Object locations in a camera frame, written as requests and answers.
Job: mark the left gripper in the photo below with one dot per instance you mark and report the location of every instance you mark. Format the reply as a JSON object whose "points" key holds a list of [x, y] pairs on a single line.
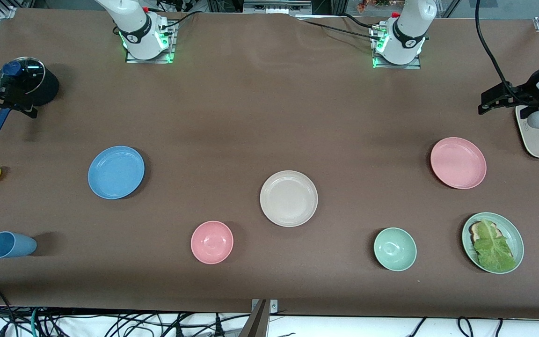
{"points": [[523, 92]]}

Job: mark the pink plate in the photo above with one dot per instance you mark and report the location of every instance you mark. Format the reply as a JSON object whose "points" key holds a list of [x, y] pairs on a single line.
{"points": [[458, 163]]}

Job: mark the blue plate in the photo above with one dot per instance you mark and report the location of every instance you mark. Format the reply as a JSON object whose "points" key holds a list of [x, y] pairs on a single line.
{"points": [[116, 172]]}

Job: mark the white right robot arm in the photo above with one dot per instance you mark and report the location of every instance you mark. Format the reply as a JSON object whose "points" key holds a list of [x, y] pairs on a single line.
{"points": [[138, 32]]}

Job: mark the glass lid blue knob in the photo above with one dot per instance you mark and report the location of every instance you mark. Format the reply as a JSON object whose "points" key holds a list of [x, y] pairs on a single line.
{"points": [[28, 70]]}

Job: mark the toast bread slice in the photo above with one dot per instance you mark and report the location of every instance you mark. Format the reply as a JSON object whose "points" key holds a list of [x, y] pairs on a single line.
{"points": [[474, 229]]}

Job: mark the green plate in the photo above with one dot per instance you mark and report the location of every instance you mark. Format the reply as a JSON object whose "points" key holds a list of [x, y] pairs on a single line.
{"points": [[515, 234]]}

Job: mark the blue cup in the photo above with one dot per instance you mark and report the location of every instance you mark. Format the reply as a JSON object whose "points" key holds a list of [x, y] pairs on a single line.
{"points": [[12, 245]]}

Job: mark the green lettuce leaf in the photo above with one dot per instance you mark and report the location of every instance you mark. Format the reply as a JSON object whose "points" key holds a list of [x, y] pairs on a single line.
{"points": [[494, 248]]}

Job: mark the colourful toy food heap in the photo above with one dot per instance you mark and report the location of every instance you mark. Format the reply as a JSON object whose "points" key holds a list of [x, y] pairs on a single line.
{"points": [[372, 4]]}

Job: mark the small green bowl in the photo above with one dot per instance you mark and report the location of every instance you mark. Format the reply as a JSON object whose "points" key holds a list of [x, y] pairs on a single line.
{"points": [[395, 249]]}

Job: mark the brown table cover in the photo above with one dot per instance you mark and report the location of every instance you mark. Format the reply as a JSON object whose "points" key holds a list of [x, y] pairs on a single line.
{"points": [[110, 262]]}

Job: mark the beige plate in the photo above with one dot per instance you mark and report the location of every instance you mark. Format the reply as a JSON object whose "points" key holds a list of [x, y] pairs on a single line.
{"points": [[288, 198]]}

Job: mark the small pink bowl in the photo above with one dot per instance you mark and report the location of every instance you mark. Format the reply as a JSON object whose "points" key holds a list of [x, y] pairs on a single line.
{"points": [[212, 242]]}

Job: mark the dark support beam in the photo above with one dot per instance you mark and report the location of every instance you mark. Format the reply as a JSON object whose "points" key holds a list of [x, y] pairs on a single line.
{"points": [[255, 325]]}

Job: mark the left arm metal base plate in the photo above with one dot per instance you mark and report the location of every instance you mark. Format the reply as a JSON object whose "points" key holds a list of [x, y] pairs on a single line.
{"points": [[417, 65]]}

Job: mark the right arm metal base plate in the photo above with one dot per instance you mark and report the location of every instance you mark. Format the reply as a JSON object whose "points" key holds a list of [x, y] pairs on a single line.
{"points": [[172, 47]]}

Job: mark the grey metal frame bar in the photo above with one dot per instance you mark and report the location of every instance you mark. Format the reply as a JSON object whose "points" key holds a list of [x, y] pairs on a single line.
{"points": [[276, 7]]}

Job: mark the small metal table bracket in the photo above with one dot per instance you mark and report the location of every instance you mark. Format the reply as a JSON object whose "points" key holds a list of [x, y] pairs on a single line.
{"points": [[274, 306]]}

